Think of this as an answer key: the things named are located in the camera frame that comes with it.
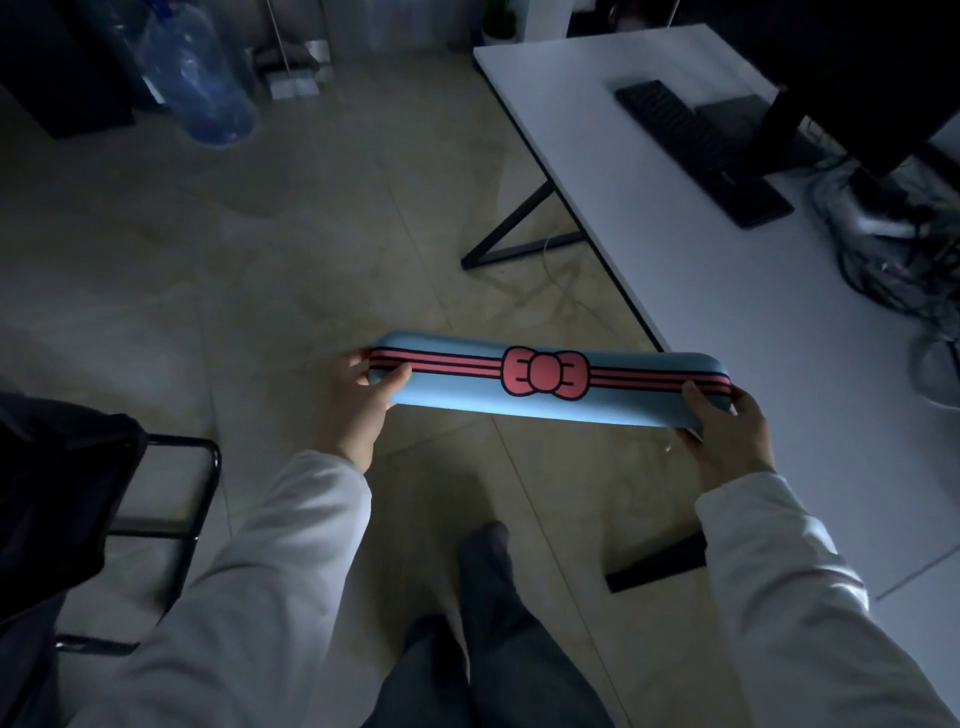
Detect person's left hand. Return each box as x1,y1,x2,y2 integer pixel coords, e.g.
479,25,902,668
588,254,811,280
313,348,414,474

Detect person's right hand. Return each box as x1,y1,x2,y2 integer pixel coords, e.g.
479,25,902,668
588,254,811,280
680,381,777,494

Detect blue wrist rest with bow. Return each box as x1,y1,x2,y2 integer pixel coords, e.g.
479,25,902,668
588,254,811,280
366,330,734,431

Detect person's left forearm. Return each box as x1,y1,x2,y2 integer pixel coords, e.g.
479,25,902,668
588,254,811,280
67,450,373,728

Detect person's right forearm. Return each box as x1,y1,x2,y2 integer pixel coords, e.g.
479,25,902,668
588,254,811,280
694,471,960,728

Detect white desk with black legs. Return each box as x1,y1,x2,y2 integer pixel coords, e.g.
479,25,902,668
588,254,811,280
460,22,960,676

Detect black keyboard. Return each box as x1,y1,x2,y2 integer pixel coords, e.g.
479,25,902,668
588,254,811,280
613,78,795,231

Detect person's legs in dark trousers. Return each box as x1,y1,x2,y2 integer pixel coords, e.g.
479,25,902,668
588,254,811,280
360,521,616,728

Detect white box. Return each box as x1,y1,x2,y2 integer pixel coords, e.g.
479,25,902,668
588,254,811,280
264,69,322,102

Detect black monitor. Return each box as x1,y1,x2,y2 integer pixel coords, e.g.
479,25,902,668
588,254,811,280
678,0,960,196

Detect black chair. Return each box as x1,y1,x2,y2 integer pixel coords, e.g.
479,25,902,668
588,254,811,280
0,391,223,728

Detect blue water jug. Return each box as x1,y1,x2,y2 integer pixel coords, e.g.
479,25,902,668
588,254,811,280
120,0,260,147

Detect bundle of grey cables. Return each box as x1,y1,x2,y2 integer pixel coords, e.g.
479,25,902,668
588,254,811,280
804,135,960,410

